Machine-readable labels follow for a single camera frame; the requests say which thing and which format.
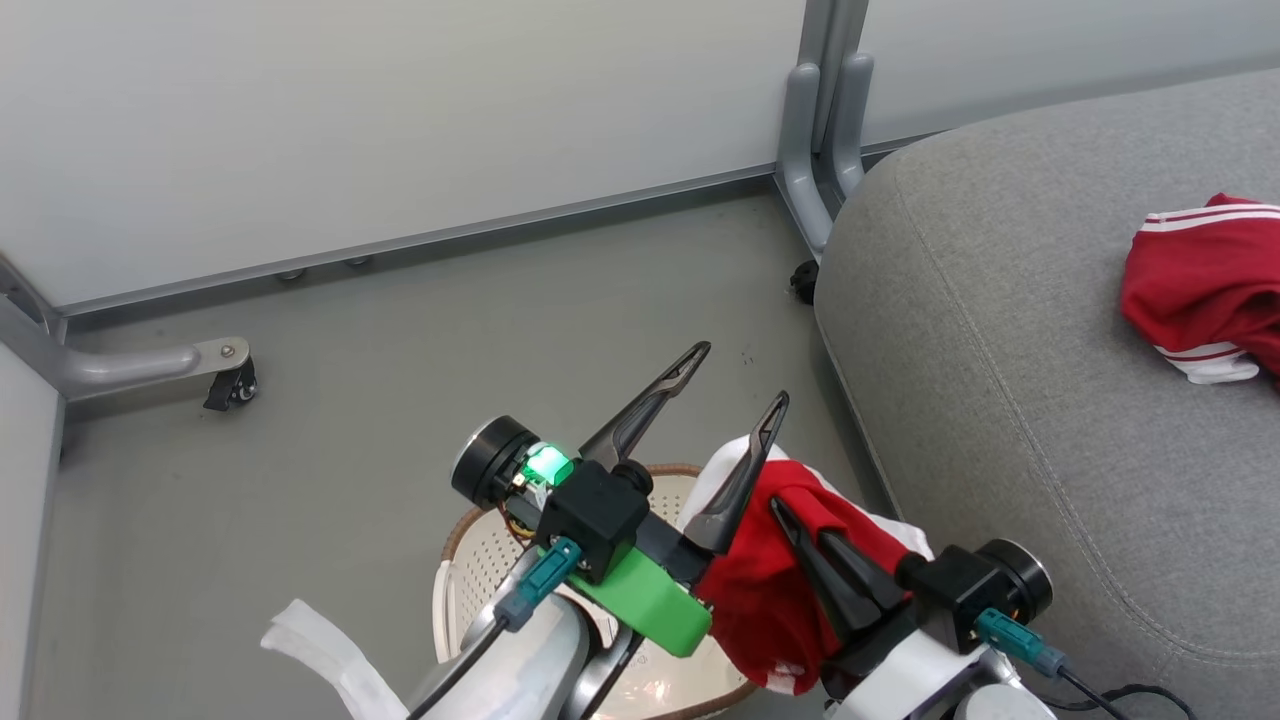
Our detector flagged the grey fabric sofa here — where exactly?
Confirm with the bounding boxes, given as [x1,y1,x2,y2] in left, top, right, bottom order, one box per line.
[812,68,1280,720]

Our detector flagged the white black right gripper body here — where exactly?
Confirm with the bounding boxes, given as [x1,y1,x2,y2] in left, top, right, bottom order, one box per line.
[822,608,986,720]

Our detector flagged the grey partition side frame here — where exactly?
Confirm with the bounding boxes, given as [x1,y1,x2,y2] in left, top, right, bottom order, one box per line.
[0,250,71,471]

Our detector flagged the white perforated laundry basket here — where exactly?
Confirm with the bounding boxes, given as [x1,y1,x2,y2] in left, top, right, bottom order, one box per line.
[432,462,761,720]

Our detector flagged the grey partition foot bracket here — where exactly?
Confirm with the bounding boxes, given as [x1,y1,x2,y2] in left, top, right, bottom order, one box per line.
[58,336,251,403]

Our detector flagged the grey partition corner post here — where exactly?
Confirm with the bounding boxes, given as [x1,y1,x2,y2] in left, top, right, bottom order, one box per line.
[775,0,877,264]

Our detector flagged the white cloth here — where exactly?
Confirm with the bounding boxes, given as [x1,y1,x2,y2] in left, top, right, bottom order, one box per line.
[261,598,411,720]

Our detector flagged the red garment with white stripes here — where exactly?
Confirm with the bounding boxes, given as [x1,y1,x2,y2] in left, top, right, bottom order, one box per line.
[1120,193,1280,387]

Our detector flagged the grey partition bottom rail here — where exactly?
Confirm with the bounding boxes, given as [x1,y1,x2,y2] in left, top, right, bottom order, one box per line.
[55,165,793,326]

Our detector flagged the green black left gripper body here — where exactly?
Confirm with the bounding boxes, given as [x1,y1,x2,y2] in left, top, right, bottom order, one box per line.
[575,513,715,659]

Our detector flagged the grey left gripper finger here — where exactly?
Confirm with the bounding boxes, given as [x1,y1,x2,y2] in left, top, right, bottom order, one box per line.
[580,342,712,470]
[683,392,791,557]

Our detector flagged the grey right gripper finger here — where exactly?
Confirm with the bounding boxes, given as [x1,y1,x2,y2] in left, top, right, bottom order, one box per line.
[770,497,879,646]
[818,531,907,623]

